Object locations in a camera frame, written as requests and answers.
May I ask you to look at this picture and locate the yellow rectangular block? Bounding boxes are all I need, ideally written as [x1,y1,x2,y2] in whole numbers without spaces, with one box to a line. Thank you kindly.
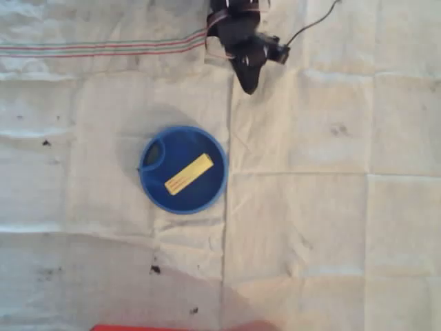
[164,153,214,196]

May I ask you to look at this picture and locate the blue round bowl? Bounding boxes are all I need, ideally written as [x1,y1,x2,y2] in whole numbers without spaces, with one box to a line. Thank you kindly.
[138,125,229,216]

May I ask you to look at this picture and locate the white creased cloth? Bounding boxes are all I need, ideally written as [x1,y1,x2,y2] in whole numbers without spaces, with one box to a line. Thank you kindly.
[0,0,441,331]

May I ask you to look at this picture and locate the red flat object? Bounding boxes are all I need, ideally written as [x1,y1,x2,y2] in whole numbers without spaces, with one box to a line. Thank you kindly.
[90,323,276,331]

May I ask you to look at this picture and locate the small black gripper camera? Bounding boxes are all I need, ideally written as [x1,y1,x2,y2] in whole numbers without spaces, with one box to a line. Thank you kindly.
[270,43,291,66]

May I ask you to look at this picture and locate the white arm wire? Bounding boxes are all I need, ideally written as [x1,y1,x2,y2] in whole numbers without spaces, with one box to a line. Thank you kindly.
[203,0,269,61]

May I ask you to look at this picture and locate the thin black camera cable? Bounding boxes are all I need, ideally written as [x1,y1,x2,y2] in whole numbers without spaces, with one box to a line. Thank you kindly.
[286,0,342,48]

